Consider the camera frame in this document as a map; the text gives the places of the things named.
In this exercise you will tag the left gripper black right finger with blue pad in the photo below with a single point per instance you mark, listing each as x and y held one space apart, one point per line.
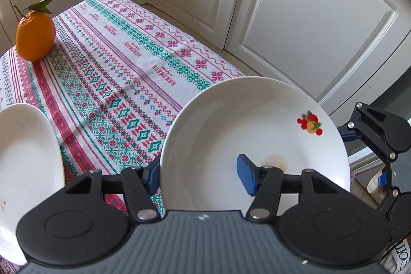
266 184

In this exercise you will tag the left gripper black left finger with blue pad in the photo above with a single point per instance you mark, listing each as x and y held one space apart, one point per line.
137 185

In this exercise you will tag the white plate with fruit decal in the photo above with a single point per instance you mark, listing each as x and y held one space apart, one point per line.
269 121

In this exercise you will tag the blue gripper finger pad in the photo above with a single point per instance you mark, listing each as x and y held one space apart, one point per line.
347 134

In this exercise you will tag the plain white plate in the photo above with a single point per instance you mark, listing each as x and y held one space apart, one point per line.
31 170

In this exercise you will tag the patterned red green tablecloth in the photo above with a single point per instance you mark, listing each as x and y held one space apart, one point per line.
115 80

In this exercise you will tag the orange with green leaves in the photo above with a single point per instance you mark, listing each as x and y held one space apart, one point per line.
35 32

